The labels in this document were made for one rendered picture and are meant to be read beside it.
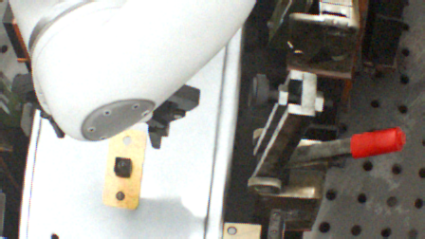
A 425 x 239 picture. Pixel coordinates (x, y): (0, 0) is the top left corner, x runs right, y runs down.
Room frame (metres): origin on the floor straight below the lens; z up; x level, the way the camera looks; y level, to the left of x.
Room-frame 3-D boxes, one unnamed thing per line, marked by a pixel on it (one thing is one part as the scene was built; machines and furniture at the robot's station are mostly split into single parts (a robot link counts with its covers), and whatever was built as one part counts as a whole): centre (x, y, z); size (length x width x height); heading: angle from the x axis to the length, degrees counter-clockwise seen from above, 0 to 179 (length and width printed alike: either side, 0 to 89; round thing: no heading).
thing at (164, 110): (0.29, 0.03, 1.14); 0.03 x 0.03 x 0.07; 79
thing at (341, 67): (0.43, -0.13, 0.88); 0.11 x 0.09 x 0.37; 79
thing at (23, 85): (0.31, 0.14, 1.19); 0.08 x 0.01 x 0.06; 79
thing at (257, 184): (0.25, -0.04, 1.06); 0.03 x 0.01 x 0.03; 79
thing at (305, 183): (0.27, -0.07, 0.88); 0.07 x 0.06 x 0.35; 79
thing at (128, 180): (0.30, 0.09, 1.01); 0.08 x 0.04 x 0.01; 169
